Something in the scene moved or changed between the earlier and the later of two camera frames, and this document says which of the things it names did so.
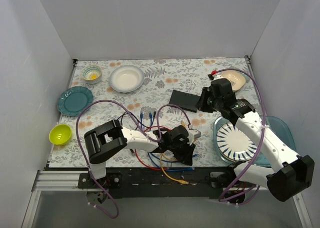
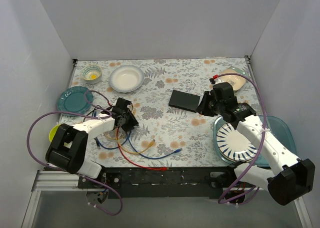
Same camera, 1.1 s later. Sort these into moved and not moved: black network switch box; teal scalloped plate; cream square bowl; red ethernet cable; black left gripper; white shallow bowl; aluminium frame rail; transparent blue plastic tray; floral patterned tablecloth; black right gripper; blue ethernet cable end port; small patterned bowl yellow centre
Moved: black left gripper; blue ethernet cable end port; red ethernet cable
Not moved: white shallow bowl; floral patterned tablecloth; black network switch box; black right gripper; cream square bowl; teal scalloped plate; transparent blue plastic tray; small patterned bowl yellow centre; aluminium frame rail
